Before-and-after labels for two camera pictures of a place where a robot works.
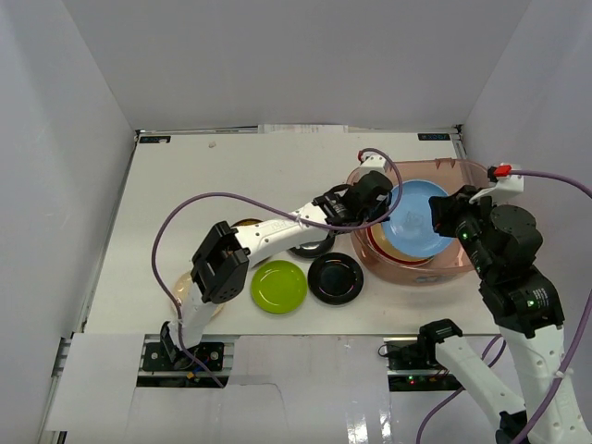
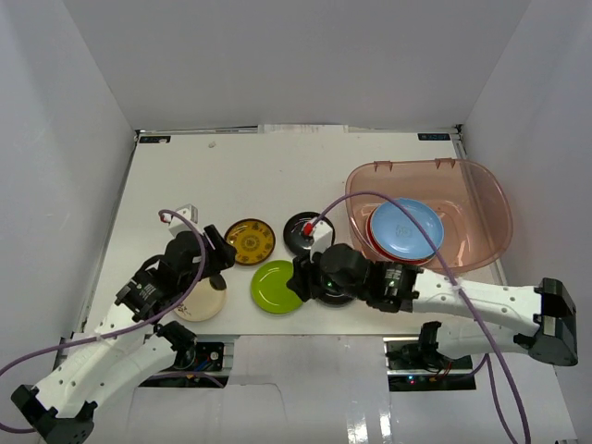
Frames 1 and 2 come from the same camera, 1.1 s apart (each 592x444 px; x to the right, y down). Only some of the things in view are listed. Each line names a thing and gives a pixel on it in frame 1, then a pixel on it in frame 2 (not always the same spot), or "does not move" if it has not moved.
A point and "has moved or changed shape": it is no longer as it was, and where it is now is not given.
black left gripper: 379,203 to 215,250
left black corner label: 154,139 does not move
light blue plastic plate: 410,229 has moved or changed shape
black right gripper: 447,208 to 303,270
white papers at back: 302,129 does not move
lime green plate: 278,287 does not move
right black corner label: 433,137 does not move
